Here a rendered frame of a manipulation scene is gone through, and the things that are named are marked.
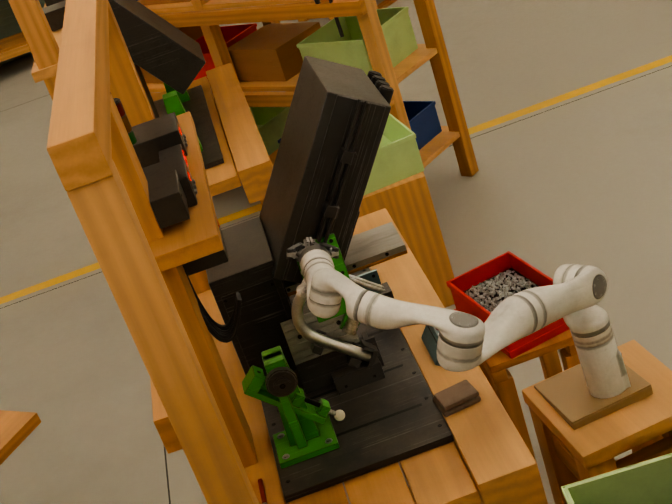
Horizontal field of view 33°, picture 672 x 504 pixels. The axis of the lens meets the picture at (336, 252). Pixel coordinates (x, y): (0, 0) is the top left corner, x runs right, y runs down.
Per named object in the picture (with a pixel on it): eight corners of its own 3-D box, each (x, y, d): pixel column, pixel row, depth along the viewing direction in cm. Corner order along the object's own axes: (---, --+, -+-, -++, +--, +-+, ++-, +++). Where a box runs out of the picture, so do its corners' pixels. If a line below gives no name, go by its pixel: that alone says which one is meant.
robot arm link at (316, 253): (296, 295, 262) (299, 306, 257) (296, 249, 258) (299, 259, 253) (335, 294, 264) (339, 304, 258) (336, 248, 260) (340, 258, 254)
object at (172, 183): (186, 194, 267) (175, 168, 264) (190, 219, 254) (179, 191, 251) (157, 204, 267) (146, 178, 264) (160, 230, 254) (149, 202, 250)
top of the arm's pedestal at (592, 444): (636, 351, 290) (633, 338, 288) (709, 413, 262) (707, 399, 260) (524, 402, 286) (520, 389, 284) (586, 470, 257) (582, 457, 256)
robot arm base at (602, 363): (619, 371, 275) (602, 311, 269) (633, 389, 267) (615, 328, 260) (583, 384, 275) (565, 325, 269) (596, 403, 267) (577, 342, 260)
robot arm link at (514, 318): (459, 382, 229) (537, 342, 245) (465, 342, 225) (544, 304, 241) (425, 362, 235) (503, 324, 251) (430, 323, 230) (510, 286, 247)
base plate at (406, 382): (360, 250, 367) (358, 245, 367) (454, 441, 269) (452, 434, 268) (236, 295, 366) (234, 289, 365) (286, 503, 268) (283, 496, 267)
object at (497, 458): (397, 245, 392) (385, 207, 385) (551, 513, 258) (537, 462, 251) (358, 259, 391) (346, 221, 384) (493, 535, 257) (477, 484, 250)
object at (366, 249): (394, 230, 323) (391, 221, 322) (408, 254, 309) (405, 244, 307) (264, 277, 322) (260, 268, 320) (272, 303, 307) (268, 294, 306)
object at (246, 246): (296, 314, 340) (260, 215, 325) (313, 364, 313) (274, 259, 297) (238, 335, 339) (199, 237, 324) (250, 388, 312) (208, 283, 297)
